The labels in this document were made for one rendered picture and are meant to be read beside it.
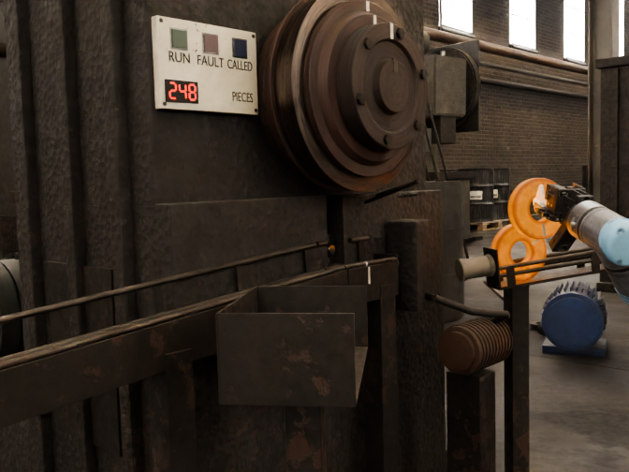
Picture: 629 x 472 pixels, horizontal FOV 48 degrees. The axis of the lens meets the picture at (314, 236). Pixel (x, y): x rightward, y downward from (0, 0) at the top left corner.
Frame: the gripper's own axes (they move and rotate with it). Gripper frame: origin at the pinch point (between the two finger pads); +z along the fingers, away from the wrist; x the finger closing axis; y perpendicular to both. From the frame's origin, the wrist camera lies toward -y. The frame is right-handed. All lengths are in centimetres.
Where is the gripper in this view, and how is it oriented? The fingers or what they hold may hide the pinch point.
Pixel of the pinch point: (538, 200)
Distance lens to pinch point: 185.5
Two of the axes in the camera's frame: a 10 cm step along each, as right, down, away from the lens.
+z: -2.0, -3.4, 9.2
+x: -9.8, 0.4, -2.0
